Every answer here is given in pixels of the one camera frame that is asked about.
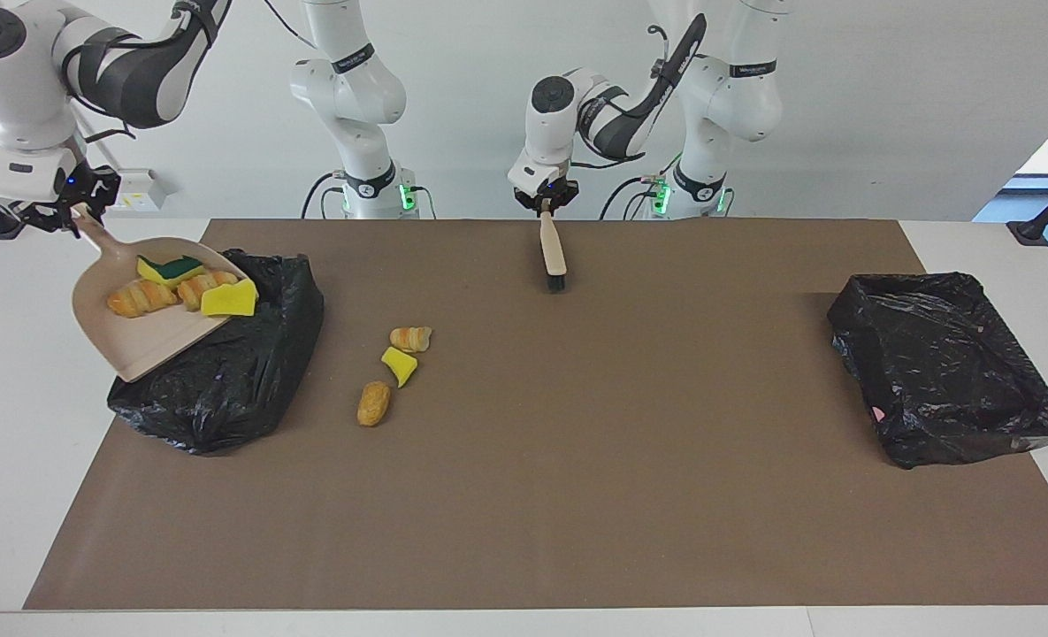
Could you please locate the small yellow sponge wedge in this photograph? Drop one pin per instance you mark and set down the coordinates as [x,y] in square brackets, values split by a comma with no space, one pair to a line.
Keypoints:
[399,365]

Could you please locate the yellow sponge with green back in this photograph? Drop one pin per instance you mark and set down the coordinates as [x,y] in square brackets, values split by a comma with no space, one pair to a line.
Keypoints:
[227,303]

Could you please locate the brown table mat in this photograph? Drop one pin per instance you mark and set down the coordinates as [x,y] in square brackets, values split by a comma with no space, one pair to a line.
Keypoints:
[524,548]

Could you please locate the black bag lined bin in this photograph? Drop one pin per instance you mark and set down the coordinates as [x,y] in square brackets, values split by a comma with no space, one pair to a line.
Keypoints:
[249,380]

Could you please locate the beige brush with black bristles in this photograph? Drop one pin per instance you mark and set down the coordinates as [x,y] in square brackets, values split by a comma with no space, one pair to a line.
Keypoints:
[553,252]

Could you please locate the black bag bin pink spot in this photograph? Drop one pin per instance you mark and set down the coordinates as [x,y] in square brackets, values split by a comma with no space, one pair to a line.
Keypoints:
[939,372]

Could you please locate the white wall socket box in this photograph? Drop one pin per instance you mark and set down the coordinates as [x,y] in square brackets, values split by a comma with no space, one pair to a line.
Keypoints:
[148,190]

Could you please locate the small striped croissant piece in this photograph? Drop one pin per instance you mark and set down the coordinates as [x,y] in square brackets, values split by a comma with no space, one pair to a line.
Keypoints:
[410,338]

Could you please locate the green and yellow sponge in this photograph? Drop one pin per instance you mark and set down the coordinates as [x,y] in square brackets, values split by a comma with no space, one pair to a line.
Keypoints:
[170,268]

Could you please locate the beige plastic dustpan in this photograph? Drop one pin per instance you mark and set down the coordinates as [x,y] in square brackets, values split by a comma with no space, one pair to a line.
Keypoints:
[143,345]

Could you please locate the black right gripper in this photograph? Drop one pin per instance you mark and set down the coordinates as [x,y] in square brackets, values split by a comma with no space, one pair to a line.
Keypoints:
[80,184]

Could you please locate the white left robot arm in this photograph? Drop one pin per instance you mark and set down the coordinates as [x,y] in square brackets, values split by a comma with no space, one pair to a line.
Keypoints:
[550,133]

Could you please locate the brown bread roll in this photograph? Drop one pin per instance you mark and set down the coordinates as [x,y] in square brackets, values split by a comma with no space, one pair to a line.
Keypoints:
[373,403]

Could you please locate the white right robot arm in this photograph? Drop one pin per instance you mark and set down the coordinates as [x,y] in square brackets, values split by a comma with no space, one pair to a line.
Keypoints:
[11,106]

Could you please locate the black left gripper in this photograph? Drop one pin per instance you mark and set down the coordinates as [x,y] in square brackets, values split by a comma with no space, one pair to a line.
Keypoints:
[548,195]

